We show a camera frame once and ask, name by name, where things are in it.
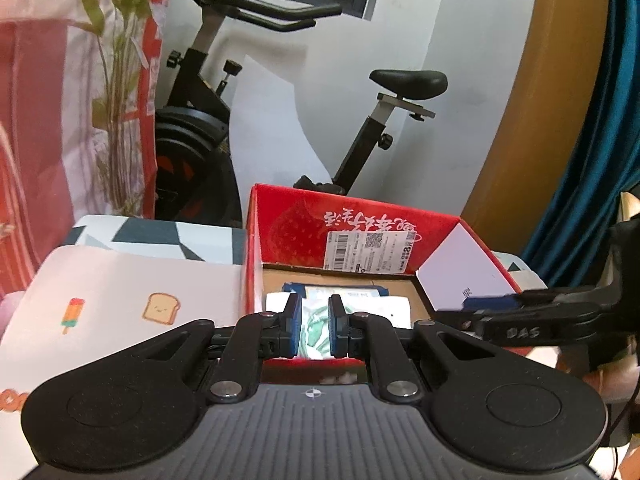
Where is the wooden panel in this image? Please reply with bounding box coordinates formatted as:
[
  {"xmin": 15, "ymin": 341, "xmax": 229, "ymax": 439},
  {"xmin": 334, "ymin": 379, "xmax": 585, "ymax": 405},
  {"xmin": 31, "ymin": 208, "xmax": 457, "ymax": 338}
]
[{"xmin": 459, "ymin": 0, "xmax": 617, "ymax": 257}]

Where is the black exercise bike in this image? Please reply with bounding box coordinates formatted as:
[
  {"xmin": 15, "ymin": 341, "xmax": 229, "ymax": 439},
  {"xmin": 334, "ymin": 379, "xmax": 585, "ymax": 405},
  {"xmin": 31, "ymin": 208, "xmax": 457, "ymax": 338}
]
[{"xmin": 151, "ymin": 0, "xmax": 449, "ymax": 232}]

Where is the teal curtain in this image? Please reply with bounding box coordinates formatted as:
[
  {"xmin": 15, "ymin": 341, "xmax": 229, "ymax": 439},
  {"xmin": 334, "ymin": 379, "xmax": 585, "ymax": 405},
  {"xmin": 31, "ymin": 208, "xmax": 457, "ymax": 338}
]
[{"xmin": 520, "ymin": 0, "xmax": 640, "ymax": 292}]

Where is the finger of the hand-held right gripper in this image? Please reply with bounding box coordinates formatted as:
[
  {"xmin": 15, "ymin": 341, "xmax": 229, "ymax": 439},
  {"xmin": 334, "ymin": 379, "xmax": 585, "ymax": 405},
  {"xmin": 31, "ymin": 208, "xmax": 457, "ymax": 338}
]
[
  {"xmin": 434, "ymin": 307, "xmax": 607, "ymax": 348},
  {"xmin": 462, "ymin": 284, "xmax": 619, "ymax": 312}
]

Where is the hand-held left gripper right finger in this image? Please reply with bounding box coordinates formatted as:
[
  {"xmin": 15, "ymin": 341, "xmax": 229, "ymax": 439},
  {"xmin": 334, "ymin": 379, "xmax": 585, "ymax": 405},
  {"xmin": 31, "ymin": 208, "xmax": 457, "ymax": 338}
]
[{"xmin": 327, "ymin": 294, "xmax": 507, "ymax": 404}]

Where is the red cardboard box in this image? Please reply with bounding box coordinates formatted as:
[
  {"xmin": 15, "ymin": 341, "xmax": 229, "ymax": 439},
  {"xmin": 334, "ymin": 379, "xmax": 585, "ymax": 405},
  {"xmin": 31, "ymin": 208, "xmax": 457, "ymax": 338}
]
[{"xmin": 241, "ymin": 183, "xmax": 549, "ymax": 387}]

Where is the white green printed packet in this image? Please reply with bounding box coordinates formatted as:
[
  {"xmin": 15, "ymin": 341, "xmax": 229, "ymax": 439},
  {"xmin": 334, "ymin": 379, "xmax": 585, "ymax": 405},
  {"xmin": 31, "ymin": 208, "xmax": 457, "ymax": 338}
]
[{"xmin": 264, "ymin": 285, "xmax": 412, "ymax": 361}]

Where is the red white printed backdrop cloth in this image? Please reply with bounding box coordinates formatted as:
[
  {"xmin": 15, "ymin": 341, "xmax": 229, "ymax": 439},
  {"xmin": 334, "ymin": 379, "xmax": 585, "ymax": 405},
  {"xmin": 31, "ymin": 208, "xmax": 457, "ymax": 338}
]
[{"xmin": 0, "ymin": 0, "xmax": 182, "ymax": 302}]

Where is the blue packet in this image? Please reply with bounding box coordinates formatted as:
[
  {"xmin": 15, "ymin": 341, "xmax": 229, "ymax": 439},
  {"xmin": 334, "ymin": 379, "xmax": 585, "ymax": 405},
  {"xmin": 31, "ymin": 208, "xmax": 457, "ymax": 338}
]
[{"xmin": 281, "ymin": 281, "xmax": 391, "ymax": 297}]

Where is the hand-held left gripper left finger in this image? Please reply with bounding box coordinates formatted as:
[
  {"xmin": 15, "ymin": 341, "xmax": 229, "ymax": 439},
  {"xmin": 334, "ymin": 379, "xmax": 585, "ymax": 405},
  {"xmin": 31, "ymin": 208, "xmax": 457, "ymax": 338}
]
[{"xmin": 125, "ymin": 293, "xmax": 303, "ymax": 404}]

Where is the white printed blanket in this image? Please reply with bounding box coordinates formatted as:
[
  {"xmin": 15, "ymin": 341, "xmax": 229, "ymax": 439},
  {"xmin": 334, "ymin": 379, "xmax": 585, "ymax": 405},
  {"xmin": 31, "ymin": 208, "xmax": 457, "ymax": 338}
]
[{"xmin": 0, "ymin": 244, "xmax": 247, "ymax": 480}]

